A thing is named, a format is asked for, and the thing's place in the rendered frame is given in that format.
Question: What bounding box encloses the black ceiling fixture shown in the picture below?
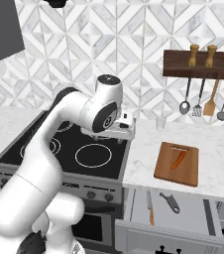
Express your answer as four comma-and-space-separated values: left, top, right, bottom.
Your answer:
43, 0, 68, 9

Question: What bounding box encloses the dark wooden wall shelf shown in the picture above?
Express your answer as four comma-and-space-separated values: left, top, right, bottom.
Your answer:
163, 49, 224, 80

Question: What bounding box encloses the wooden spatula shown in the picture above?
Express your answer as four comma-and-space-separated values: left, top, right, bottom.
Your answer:
202, 78, 221, 117

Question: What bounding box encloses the clear drinking glass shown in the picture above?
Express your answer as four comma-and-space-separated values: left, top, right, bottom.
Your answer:
155, 115, 168, 132

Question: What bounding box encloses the metal slotted spatula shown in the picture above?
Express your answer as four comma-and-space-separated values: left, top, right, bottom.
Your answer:
191, 78, 207, 118

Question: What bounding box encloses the metal hanging spoon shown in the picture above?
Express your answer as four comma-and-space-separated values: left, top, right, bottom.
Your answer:
178, 77, 192, 116

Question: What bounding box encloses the black drawer handle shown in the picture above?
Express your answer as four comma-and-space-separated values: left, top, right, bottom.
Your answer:
155, 244, 184, 254

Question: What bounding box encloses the wooden handled knife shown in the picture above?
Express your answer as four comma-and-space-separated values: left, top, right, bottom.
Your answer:
146, 190, 156, 227

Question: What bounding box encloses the orange carrot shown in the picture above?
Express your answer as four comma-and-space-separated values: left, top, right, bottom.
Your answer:
170, 150, 187, 171

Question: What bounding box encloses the grey peeler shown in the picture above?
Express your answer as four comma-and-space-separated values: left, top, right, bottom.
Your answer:
159, 191, 181, 214

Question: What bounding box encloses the wooden cutting board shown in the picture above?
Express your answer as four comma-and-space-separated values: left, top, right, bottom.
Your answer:
153, 141, 200, 189

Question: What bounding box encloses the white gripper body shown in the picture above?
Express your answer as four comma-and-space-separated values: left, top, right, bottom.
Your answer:
80, 120, 137, 144

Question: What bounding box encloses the black hob steel range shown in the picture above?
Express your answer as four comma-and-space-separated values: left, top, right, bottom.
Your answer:
0, 108, 133, 254

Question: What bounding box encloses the grey range hood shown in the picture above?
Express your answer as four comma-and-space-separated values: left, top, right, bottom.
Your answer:
0, 0, 26, 66

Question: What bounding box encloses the open grey drawer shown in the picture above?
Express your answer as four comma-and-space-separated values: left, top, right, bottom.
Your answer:
114, 187, 224, 254

